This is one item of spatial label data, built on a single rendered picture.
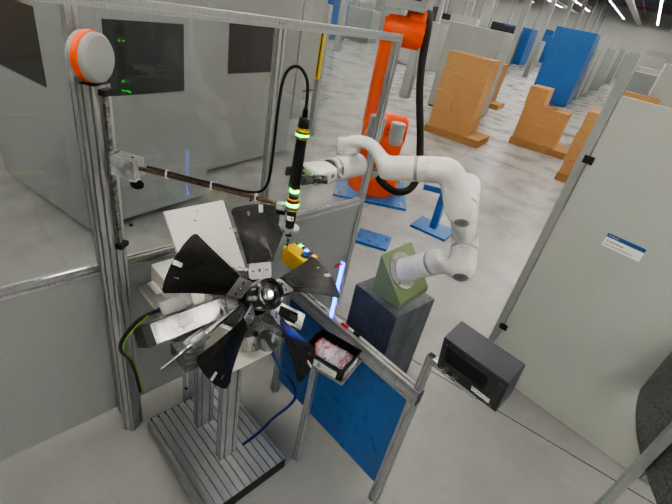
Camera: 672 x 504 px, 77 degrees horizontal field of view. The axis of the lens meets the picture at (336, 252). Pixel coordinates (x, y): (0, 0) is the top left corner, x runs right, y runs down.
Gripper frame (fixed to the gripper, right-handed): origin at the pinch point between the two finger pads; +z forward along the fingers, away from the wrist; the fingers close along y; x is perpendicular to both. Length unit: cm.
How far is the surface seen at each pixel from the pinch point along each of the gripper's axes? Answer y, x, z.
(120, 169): 49, -12, 39
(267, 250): 7.3, -33.3, 2.9
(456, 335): -60, -42, -32
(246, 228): 18.1, -28.6, 5.6
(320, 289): -7, -49, -15
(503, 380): -81, -43, -29
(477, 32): 491, 30, -956
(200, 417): 31, -149, 16
